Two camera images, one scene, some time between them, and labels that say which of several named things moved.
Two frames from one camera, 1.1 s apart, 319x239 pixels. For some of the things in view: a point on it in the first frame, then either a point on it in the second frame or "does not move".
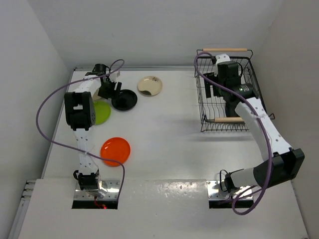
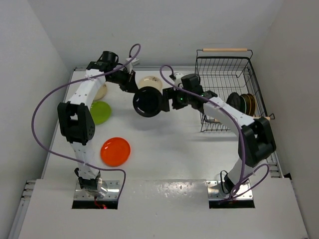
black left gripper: (112, 93) to (129, 84)
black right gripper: (208, 83) to (170, 93)
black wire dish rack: (211, 112) does not move
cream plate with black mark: (149, 86) does not move
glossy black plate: (126, 100) to (147, 101)
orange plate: (115, 149) does not move
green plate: (102, 111) does not move
